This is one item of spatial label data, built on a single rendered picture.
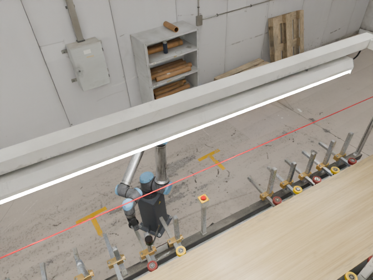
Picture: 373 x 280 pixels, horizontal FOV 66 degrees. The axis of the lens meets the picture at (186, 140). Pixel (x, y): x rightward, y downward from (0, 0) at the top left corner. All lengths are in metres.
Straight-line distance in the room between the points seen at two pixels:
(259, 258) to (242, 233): 0.24
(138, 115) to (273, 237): 1.81
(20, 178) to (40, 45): 3.13
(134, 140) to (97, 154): 0.15
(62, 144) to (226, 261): 1.72
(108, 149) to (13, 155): 0.31
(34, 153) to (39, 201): 3.36
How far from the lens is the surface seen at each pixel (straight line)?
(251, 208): 2.96
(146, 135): 1.14
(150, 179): 2.98
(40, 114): 4.51
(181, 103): 1.14
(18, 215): 4.41
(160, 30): 4.48
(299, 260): 2.55
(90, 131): 1.07
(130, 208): 2.43
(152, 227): 3.57
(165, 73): 4.57
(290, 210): 2.78
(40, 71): 4.25
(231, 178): 4.12
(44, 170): 1.12
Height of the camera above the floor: 3.09
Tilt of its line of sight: 41 degrees down
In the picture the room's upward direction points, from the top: 3 degrees counter-clockwise
